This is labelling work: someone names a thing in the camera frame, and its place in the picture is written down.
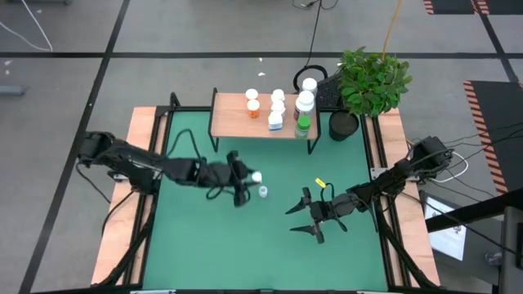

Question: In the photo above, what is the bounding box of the grey cabinet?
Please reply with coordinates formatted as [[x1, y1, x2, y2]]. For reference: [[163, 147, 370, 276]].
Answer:
[[498, 206, 523, 294]]

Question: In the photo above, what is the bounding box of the white cable loop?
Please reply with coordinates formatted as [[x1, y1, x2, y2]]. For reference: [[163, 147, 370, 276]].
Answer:
[[428, 149, 471, 184]]

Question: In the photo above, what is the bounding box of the large white-capped supplement bottle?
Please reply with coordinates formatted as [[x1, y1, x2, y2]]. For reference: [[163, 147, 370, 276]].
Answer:
[[293, 90, 315, 122]]

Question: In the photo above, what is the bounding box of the black mat orange striped edge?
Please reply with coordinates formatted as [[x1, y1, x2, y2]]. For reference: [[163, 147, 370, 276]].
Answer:
[[423, 0, 523, 16], [463, 80, 523, 195]]

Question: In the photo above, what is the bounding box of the black mesh object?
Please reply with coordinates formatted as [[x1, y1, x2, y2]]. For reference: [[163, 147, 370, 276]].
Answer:
[[316, 73, 346, 109]]

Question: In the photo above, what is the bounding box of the monitor with white screen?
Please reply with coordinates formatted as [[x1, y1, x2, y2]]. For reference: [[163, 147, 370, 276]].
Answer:
[[422, 191, 469, 262]]

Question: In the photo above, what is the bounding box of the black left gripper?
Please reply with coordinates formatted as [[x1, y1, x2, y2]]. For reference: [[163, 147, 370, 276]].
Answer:
[[195, 149, 253, 208]]

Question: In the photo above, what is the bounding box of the green table mat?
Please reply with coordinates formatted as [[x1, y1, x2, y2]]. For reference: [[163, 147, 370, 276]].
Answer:
[[142, 110, 388, 291]]

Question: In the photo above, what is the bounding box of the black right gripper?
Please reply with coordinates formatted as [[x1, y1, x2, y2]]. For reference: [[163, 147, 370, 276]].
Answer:
[[284, 186, 360, 245]]

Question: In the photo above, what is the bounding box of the black aluminium table frame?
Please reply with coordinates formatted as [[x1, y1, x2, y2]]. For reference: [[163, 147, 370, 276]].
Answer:
[[96, 91, 440, 293]]

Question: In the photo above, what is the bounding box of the green potted plant black pot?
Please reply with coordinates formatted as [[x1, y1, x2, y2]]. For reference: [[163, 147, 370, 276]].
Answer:
[[329, 46, 413, 143]]

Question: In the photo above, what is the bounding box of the white floor cable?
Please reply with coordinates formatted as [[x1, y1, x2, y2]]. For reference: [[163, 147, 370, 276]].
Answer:
[[0, 0, 54, 52]]

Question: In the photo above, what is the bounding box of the grey flat floor object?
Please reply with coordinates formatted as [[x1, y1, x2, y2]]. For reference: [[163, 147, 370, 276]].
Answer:
[[0, 84, 25, 97]]

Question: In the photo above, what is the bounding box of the green caffeine bottle green cap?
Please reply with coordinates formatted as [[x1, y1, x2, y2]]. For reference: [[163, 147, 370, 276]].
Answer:
[[294, 115, 312, 140]]

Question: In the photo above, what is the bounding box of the black floor cable with loop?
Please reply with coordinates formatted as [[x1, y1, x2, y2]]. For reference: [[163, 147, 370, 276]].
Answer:
[[292, 0, 340, 93]]

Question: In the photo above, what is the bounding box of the black metal beam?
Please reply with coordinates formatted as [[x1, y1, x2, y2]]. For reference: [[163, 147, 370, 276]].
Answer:
[[424, 187, 523, 234]]

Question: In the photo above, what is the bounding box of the wooden shelf black metal frame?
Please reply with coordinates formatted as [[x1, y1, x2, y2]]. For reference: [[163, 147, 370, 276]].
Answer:
[[208, 87, 322, 155]]

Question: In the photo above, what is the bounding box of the yellow hanging cable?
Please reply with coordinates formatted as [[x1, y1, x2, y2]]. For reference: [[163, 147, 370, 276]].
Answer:
[[382, 0, 405, 58]]

